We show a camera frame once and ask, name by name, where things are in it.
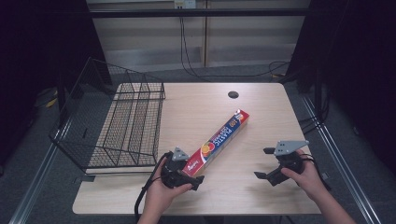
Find person's left hand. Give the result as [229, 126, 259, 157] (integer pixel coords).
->
[143, 157, 194, 218]

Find black horizontal bar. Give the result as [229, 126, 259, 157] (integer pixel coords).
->
[88, 8, 312, 19]

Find black floor cables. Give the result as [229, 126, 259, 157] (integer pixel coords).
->
[298, 114, 326, 135]

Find white wall outlet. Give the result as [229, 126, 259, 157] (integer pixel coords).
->
[174, 0, 197, 9]

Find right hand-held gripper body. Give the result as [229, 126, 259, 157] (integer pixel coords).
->
[268, 140, 310, 188]

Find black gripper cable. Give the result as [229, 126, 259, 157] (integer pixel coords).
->
[134, 150, 174, 224]
[299, 153, 332, 192]

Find black wall cables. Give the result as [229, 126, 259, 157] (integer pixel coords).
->
[178, 16, 291, 79]

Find metal floor rail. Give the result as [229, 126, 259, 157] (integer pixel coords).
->
[301, 95, 383, 224]
[8, 119, 73, 224]

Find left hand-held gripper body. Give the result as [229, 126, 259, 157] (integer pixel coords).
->
[160, 147, 196, 189]

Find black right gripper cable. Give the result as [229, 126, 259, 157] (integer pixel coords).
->
[299, 153, 332, 192]

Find red and blue plastic wrap box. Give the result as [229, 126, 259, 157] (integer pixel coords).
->
[181, 108, 250, 177]

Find black curtain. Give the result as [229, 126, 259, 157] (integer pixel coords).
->
[0, 0, 113, 171]
[285, 0, 396, 176]

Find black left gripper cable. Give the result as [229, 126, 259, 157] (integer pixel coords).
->
[134, 150, 174, 224]

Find person's right hand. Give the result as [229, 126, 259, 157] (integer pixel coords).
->
[280, 148, 329, 201]

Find black wire basket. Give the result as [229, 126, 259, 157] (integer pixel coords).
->
[49, 56, 167, 175]

